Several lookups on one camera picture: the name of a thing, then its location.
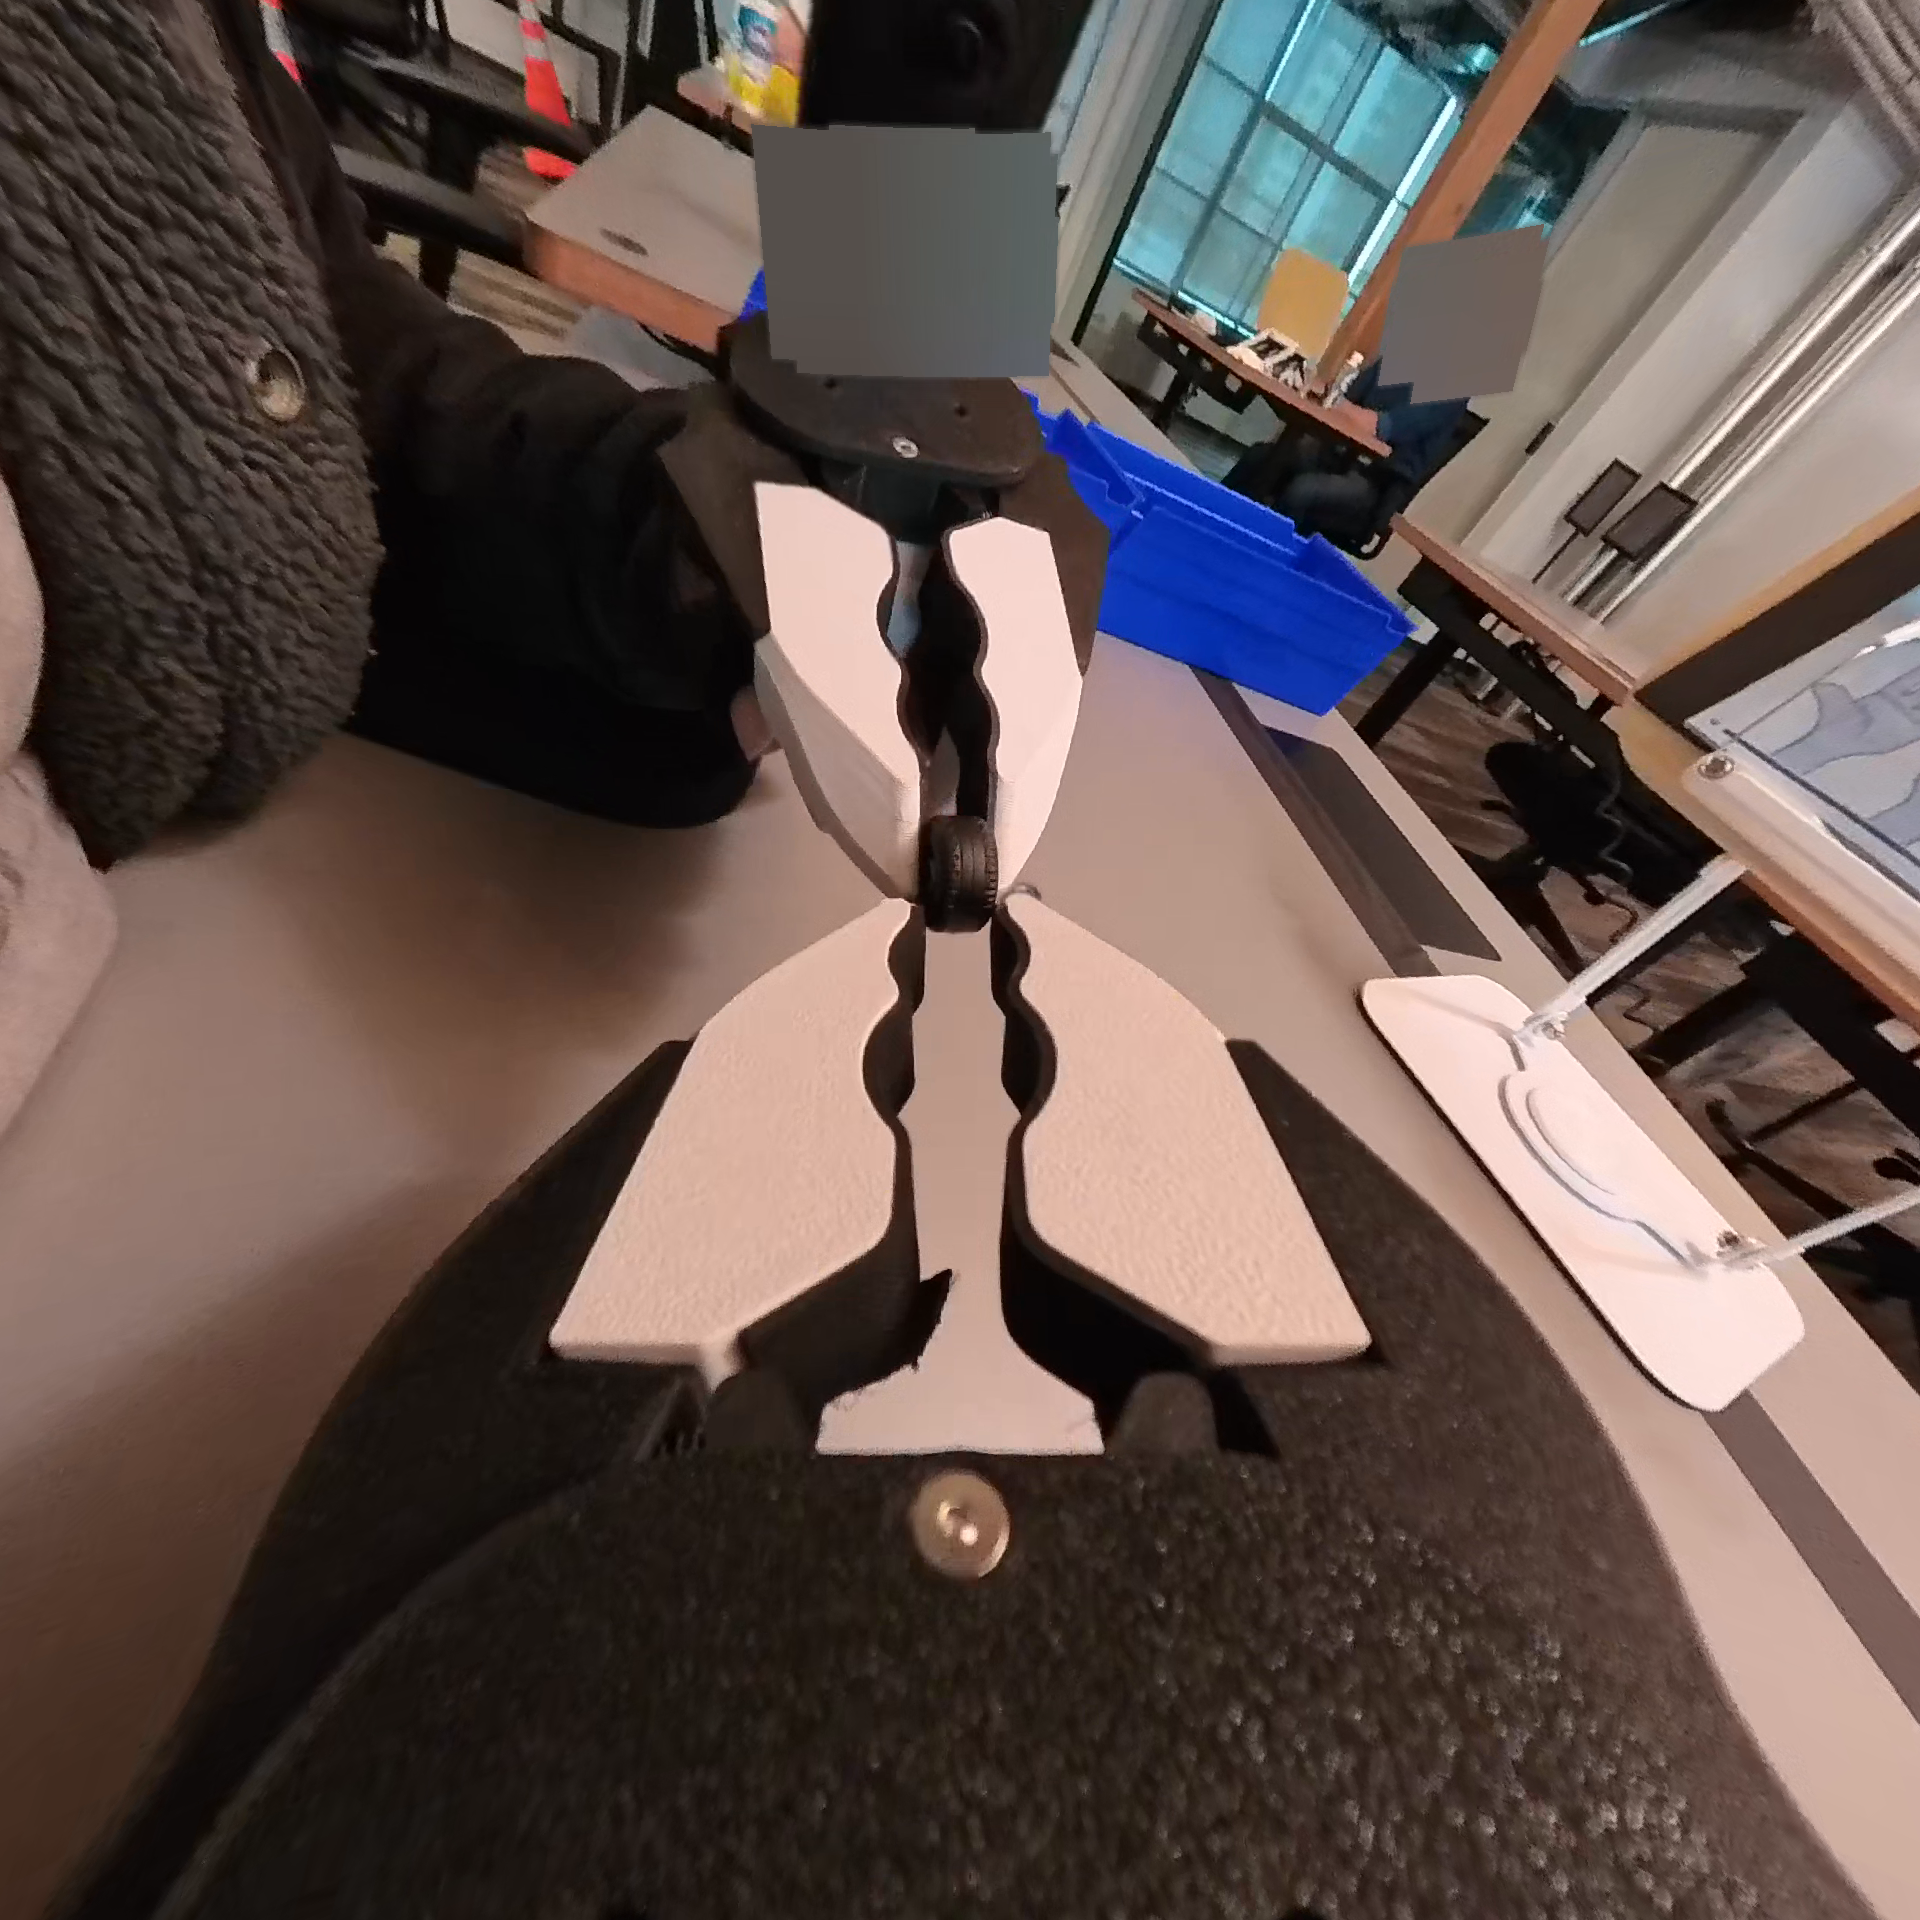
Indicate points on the black table cover panel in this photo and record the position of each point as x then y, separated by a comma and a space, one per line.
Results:
1389, 855

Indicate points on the wooden desk black legs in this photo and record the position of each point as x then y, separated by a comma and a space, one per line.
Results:
1499, 599
1184, 318

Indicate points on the white stand base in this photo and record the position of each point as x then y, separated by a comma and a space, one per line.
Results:
1741, 1336

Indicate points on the person's left forearm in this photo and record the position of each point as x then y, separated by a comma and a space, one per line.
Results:
557, 630

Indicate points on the person's left hand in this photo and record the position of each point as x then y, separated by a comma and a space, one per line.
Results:
751, 727

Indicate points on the grey printed sweatshirt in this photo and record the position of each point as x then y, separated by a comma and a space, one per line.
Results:
43, 932

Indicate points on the grey desk wooden edge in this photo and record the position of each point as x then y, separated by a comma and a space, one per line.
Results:
645, 196

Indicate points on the orange traffic cone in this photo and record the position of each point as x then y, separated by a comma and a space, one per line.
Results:
543, 76

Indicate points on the black office chair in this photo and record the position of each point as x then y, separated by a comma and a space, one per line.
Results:
1559, 796
451, 212

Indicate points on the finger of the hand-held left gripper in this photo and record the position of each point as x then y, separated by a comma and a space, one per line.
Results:
1035, 661
819, 661

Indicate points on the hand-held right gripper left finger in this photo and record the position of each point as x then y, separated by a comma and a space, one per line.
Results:
735, 1172

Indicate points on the blue plastic bin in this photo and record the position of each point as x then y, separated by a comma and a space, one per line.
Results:
1088, 452
1259, 599

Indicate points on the black lego tire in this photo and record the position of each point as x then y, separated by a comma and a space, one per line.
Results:
960, 879

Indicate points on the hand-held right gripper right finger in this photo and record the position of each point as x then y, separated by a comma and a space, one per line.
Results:
1170, 1172

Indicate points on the yellow panel board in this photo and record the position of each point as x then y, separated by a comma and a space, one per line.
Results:
1305, 301

